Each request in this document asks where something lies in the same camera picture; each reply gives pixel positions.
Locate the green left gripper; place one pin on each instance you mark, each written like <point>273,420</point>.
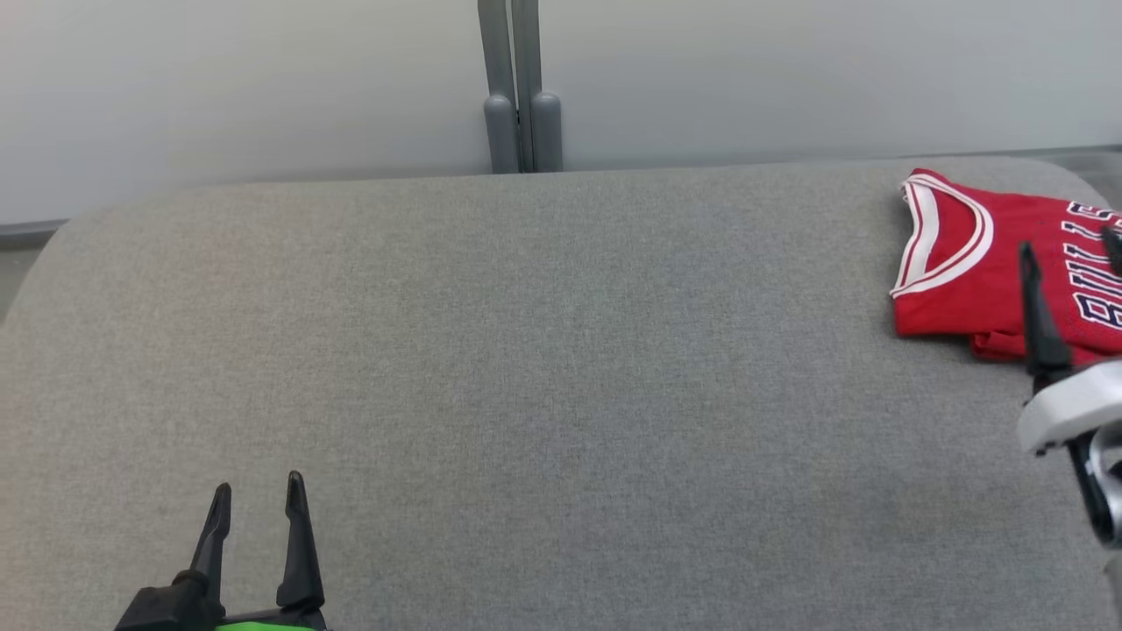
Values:
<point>175,609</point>

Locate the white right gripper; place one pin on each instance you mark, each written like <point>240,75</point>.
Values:
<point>1074,407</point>

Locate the grey fabric sofa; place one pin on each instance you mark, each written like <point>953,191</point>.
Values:
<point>526,394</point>

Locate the red white basketball jersey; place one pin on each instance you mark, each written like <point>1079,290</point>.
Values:
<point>964,289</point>

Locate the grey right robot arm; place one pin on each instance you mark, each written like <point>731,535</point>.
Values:
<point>1106,491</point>

